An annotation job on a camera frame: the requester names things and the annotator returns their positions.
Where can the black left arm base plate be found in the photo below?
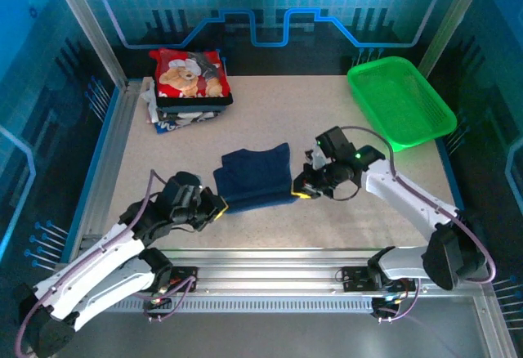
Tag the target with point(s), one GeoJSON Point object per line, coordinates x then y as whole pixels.
{"type": "Point", "coordinates": [186, 278]}

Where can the aluminium table frame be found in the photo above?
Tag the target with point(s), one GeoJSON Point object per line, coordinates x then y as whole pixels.
{"type": "Point", "coordinates": [261, 260]}

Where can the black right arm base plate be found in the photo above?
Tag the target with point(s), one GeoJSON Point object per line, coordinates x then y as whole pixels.
{"type": "Point", "coordinates": [355, 278]}

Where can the slotted aluminium strip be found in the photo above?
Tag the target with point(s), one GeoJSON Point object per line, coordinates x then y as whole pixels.
{"type": "Point", "coordinates": [253, 305]}

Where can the grey-blue folded t-shirt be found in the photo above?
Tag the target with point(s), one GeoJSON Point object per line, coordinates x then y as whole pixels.
{"type": "Point", "coordinates": [192, 109]}

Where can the dark printed folded t-shirt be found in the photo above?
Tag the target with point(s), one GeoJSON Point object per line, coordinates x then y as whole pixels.
{"type": "Point", "coordinates": [184, 117]}

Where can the navy blue t-shirt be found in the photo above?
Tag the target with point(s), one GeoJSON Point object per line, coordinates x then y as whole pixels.
{"type": "Point", "coordinates": [253, 174]}

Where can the black folded t-shirt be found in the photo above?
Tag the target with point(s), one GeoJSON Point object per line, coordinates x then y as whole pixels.
{"type": "Point", "coordinates": [196, 101]}

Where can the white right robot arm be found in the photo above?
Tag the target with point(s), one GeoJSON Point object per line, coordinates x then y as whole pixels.
{"type": "Point", "coordinates": [412, 198]}

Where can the blue lettered folded t-shirt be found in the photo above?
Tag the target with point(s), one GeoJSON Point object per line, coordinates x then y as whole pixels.
{"type": "Point", "coordinates": [171, 128]}

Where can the red teddy bear t-shirt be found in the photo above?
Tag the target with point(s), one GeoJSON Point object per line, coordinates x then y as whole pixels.
{"type": "Point", "coordinates": [190, 74]}

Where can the green plastic basket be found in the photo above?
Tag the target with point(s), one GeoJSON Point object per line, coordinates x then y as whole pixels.
{"type": "Point", "coordinates": [398, 96]}

